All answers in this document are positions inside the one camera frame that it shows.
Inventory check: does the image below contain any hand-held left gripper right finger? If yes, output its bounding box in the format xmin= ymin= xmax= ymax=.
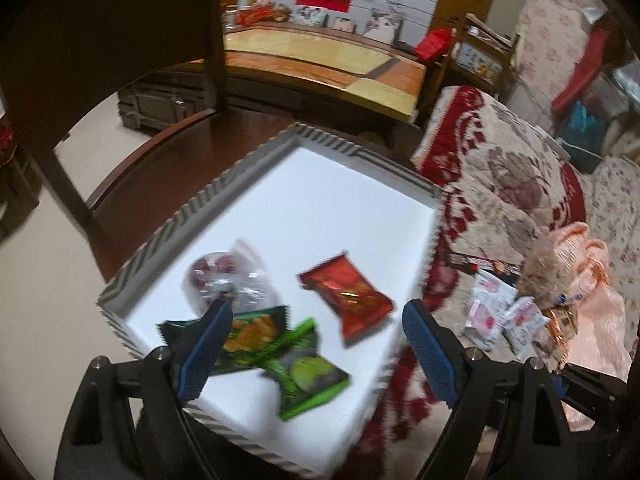
xmin=401 ymin=299 xmax=576 ymax=480

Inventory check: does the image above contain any brown fluffy toy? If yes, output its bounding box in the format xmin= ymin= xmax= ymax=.
xmin=517 ymin=237 xmax=566 ymax=306

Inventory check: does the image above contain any pink cloth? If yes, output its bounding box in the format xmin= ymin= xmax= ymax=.
xmin=542 ymin=222 xmax=633 ymax=431

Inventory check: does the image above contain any framed couple photo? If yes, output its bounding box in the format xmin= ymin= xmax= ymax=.
xmin=295 ymin=6 xmax=328 ymax=28

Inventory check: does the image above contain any red snack packet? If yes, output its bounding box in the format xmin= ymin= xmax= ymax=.
xmin=298 ymin=251 xmax=396 ymax=346

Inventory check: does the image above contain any clear bag of red dates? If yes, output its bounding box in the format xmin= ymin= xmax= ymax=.
xmin=182 ymin=239 xmax=273 ymax=316

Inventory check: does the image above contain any floral patterned sofa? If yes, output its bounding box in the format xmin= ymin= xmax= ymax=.
xmin=345 ymin=85 xmax=591 ymax=480

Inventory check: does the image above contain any white box with striped rim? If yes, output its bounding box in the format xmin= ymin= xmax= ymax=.
xmin=96 ymin=122 xmax=445 ymax=478

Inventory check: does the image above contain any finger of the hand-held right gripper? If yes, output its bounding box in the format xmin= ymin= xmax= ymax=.
xmin=550 ymin=362 xmax=628 ymax=413

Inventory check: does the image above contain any gold snack wrapper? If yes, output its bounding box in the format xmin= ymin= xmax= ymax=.
xmin=547 ymin=305 xmax=578 ymax=356

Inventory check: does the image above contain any large wedding photo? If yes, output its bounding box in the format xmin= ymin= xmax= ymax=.
xmin=363 ymin=7 xmax=403 ymax=45

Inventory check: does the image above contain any bright green snack packet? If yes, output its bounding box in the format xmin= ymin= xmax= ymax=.
xmin=257 ymin=317 xmax=351 ymax=421

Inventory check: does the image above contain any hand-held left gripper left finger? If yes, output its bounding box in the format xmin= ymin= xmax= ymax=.
xmin=52 ymin=299 xmax=236 ymax=480

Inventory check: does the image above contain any red gift bag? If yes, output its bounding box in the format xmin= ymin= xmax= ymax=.
xmin=414 ymin=29 xmax=453 ymax=61

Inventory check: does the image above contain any white and pink snack packet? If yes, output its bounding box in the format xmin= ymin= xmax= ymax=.
xmin=502 ymin=296 xmax=551 ymax=358
xmin=462 ymin=269 xmax=518 ymax=351

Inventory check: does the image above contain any dark green chips packet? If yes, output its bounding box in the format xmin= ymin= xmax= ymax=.
xmin=159 ymin=305 xmax=292 ymax=376

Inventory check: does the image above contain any rose print cloth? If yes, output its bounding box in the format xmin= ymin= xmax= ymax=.
xmin=582 ymin=155 xmax=640 ymax=286
xmin=515 ymin=0 xmax=606 ymax=131

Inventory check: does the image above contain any dark wooden chair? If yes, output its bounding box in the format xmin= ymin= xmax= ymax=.
xmin=0 ymin=0 xmax=421 ymax=286

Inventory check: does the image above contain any teal bag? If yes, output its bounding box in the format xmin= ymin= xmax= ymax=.
xmin=572 ymin=102 xmax=606 ymax=146

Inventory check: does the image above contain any wooden shelf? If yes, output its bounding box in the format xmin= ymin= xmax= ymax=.
xmin=452 ymin=12 xmax=518 ymax=96

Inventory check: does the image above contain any red plush toy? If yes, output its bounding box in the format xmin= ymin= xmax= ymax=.
xmin=235 ymin=0 xmax=276 ymax=26

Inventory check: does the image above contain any wooden coffee table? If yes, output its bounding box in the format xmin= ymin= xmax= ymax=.
xmin=117 ymin=30 xmax=428 ymax=136

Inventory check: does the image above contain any dark snack packet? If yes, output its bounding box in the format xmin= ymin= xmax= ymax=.
xmin=447 ymin=252 xmax=523 ymax=278

